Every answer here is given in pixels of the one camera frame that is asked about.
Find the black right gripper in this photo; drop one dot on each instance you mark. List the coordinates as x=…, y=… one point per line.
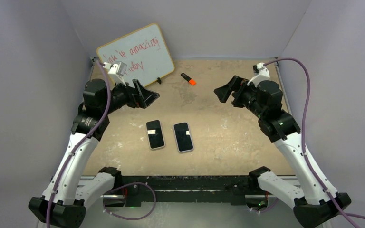
x=224, y=93

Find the lavender phone case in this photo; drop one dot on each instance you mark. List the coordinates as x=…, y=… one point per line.
x=183, y=137

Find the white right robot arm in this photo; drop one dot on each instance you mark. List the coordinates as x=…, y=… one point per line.
x=316, y=200

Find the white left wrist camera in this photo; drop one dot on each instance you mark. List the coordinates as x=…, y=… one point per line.
x=116, y=71

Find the whiteboard with red writing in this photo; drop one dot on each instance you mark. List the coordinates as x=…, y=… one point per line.
x=144, y=52

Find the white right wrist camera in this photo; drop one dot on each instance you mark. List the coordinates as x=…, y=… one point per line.
x=261, y=74

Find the purple-edged black phone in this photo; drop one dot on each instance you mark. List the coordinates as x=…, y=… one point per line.
x=155, y=134

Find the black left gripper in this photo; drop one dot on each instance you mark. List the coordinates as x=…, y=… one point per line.
x=145, y=97

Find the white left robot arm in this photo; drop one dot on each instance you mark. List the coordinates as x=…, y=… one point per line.
x=64, y=203

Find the clear white phone case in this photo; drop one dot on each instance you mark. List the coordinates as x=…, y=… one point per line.
x=155, y=134

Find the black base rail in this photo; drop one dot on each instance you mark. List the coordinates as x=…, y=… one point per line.
x=234, y=190

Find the orange and black marker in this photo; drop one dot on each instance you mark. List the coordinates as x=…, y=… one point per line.
x=188, y=79

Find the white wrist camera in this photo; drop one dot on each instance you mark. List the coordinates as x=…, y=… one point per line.
x=261, y=74
x=116, y=71

